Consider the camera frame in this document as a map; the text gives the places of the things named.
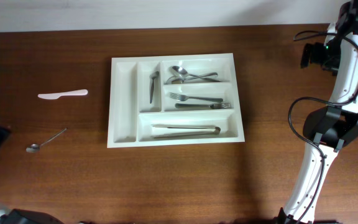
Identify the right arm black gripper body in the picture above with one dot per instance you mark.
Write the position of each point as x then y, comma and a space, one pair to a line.
329, 55

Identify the small metal fork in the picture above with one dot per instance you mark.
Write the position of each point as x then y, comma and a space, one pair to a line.
33, 148

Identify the small metal teaspoon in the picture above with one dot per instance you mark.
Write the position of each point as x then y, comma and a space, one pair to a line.
153, 77

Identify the metal spoon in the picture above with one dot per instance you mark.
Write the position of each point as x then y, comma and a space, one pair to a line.
209, 77
180, 71

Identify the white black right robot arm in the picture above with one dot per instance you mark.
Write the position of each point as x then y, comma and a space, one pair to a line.
328, 130

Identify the white plastic knife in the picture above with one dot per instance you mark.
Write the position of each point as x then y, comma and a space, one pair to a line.
55, 96

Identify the white plastic cutlery tray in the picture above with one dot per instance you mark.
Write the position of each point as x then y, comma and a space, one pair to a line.
131, 116

